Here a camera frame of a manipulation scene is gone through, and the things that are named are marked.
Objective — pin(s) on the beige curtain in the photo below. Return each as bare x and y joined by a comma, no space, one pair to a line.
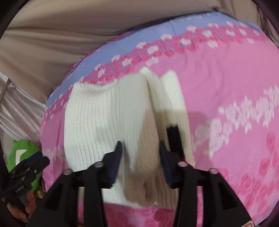
41,40

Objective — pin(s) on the green cloth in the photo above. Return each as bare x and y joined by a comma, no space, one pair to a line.
20,151

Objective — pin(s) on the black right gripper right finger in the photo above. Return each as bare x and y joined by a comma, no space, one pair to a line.
221,206

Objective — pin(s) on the pink floral bed sheet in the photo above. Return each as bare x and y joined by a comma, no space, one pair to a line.
228,73

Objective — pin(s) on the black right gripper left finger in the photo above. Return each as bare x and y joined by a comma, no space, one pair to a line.
61,204

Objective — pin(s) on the white red black knit sweater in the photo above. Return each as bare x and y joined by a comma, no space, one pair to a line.
135,110

